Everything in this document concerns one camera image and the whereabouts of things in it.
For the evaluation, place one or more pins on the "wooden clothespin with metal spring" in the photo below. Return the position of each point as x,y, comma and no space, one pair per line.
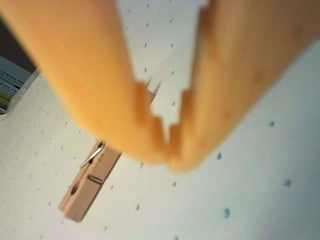
85,197

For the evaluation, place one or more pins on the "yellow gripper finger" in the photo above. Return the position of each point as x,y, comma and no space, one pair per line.
237,62
82,75

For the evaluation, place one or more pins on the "white labelled box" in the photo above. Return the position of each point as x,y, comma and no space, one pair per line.
12,82

